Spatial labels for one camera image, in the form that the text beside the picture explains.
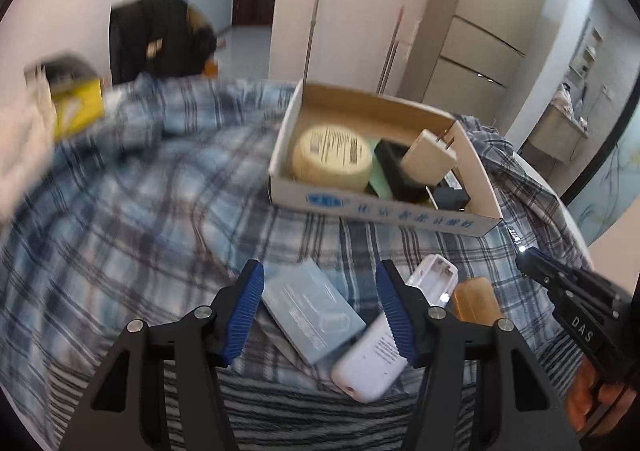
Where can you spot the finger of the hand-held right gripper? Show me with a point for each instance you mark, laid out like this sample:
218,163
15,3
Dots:
545,262
537,276

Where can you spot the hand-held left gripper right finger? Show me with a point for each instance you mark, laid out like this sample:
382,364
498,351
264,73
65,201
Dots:
395,311

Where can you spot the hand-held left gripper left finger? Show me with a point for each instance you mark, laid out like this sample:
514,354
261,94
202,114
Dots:
245,311

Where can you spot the white battery-powered device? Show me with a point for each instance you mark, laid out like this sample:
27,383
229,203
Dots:
370,361

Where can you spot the grey-blue box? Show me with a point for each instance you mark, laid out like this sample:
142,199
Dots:
310,311

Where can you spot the cardboard box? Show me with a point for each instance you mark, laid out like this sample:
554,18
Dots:
320,203

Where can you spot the black charger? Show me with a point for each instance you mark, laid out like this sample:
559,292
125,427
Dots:
395,168

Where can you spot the white plug adapter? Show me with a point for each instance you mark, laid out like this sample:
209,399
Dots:
425,158

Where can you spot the person's right hand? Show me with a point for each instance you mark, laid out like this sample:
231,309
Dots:
582,396

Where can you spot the brown wooden block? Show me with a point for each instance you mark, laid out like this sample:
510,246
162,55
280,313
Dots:
475,301

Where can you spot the black-framed glass door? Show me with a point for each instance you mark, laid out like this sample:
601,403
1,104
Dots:
605,191

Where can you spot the small black battery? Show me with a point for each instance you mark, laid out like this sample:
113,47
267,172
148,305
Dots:
450,198

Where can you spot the grey striped cloth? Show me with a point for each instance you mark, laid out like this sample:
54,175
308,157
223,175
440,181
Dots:
310,418

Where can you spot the sink cabinet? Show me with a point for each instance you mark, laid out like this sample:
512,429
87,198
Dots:
555,131

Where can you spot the blue plaid blanket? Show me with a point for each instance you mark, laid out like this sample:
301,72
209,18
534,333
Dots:
150,211

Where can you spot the round yellow tin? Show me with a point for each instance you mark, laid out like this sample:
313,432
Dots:
330,153

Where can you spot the beige refrigerator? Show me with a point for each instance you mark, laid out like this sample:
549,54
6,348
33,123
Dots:
480,31

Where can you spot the red broom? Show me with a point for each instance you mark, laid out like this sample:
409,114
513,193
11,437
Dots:
390,51

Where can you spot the yellow box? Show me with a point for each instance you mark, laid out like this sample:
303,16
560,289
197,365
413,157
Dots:
77,103

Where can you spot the white plastic bag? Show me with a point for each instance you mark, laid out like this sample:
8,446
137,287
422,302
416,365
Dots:
22,146

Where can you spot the grey mop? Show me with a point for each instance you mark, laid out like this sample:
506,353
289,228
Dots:
315,16

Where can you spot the wall shelf with toiletries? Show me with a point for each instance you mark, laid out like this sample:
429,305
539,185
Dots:
590,51

